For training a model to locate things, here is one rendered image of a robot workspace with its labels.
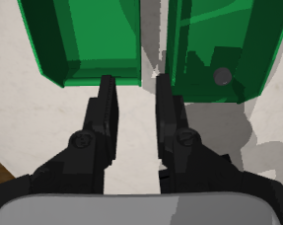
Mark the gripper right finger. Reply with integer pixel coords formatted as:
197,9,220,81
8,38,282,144
155,73,283,225

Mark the grey disc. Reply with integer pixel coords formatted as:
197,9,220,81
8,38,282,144
213,67,232,86

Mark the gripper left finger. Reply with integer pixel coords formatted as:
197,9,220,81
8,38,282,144
0,75,119,208

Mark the green bin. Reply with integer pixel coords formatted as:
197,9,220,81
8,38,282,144
17,0,142,88
165,0,283,105

